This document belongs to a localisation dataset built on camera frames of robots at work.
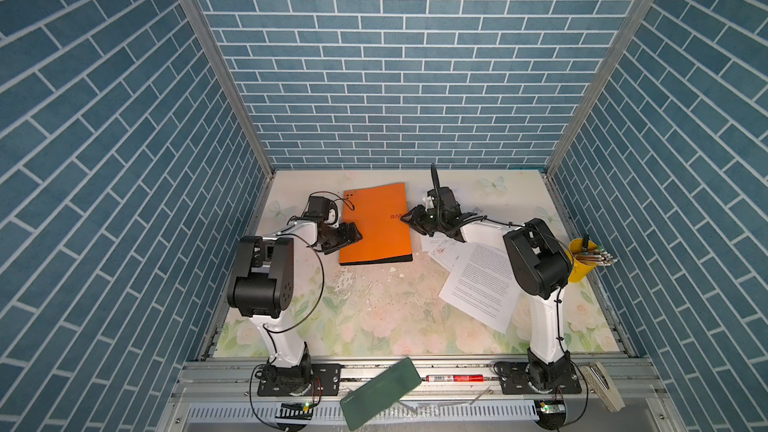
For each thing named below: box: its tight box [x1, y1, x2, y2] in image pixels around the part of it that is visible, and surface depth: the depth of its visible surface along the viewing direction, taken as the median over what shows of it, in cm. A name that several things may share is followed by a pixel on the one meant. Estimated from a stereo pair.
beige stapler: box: [579, 362, 625, 413], surface depth 73 cm
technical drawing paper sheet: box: [428, 238, 465, 271], surface depth 98 cm
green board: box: [340, 357, 423, 432], surface depth 73 cm
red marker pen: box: [425, 375, 485, 382], surface depth 75 cm
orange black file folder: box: [339, 182, 413, 266], surface depth 99 cm
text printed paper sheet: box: [438, 242, 521, 334], surface depth 91 cm
